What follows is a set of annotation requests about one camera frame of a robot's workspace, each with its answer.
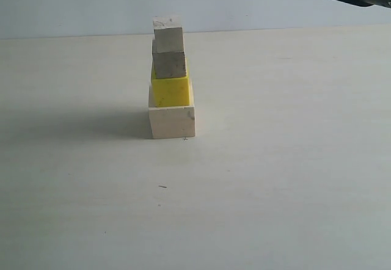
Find large pale wooden cube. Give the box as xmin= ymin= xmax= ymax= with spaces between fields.
xmin=148 ymin=80 xmax=196 ymax=139

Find medium wooden cube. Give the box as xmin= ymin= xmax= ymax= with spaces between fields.
xmin=152 ymin=39 xmax=186 ymax=79

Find small wooden cube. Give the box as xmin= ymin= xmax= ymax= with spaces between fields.
xmin=153 ymin=15 xmax=184 ymax=53

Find yellow cube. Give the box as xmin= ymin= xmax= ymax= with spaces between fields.
xmin=149 ymin=61 xmax=194 ymax=108

